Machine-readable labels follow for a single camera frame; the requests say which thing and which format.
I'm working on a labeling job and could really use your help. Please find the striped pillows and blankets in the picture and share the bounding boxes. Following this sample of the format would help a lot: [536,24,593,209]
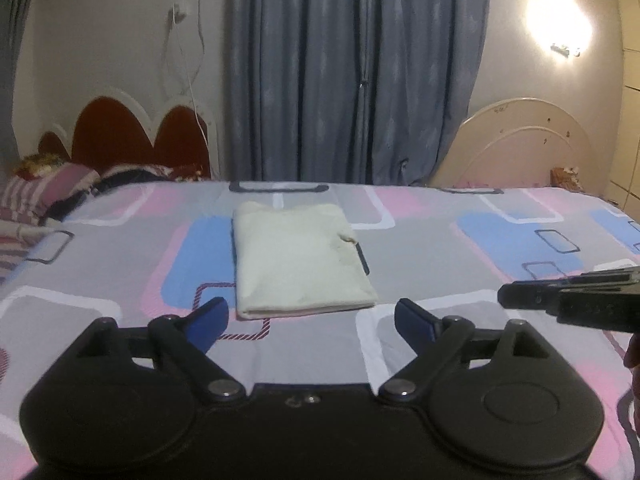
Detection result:
[0,162,102,227]

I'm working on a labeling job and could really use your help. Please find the patterned bedsheet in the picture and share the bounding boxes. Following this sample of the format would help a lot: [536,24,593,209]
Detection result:
[0,180,640,480]

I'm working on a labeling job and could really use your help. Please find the cream arched headboard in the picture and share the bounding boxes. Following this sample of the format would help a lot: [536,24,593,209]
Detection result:
[429,97,609,192]

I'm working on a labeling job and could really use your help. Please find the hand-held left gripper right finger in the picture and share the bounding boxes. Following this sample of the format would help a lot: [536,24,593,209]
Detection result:
[377,298,552,403]

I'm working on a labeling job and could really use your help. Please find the blue-grey curtain panel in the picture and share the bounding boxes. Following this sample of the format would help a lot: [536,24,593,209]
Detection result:
[0,0,37,162]
[362,0,494,187]
[227,0,367,184]

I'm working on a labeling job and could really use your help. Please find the black cloth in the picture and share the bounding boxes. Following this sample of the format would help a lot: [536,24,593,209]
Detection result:
[97,166,173,193]

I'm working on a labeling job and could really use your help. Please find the striped blanket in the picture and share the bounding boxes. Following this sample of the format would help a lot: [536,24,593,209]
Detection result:
[0,219,57,283]

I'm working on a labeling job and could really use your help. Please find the wall light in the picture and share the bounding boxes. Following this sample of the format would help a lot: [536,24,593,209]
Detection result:
[524,0,594,62]

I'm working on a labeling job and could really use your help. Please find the white hanging cable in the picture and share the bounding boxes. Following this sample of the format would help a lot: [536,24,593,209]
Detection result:
[161,0,212,162]

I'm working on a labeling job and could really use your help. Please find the patterned plush cushion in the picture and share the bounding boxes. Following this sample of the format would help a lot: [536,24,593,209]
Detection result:
[14,151,72,179]

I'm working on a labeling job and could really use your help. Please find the red gold patterned pillow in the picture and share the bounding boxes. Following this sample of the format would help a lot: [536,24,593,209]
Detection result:
[165,162,212,182]

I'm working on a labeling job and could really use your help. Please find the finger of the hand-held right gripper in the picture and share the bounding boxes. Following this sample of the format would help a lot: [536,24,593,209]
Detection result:
[498,282,640,334]
[567,267,640,287]

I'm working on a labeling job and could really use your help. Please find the cream knit garment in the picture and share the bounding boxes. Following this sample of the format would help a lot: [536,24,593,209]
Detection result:
[231,201,378,321]

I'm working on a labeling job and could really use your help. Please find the person's right hand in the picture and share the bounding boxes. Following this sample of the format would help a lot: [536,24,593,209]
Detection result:
[623,332,640,403]

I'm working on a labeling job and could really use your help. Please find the white wardrobe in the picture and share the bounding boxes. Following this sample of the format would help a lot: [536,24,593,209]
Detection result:
[606,0,640,213]

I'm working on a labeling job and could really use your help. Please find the brown patterned cushion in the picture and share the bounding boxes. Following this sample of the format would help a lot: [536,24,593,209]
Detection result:
[550,165,584,192]

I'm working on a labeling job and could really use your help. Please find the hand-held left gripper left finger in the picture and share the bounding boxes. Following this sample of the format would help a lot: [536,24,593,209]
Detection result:
[75,297,247,403]

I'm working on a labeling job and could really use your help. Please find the red scalloped headboard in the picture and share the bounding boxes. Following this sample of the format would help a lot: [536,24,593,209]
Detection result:
[37,86,222,182]

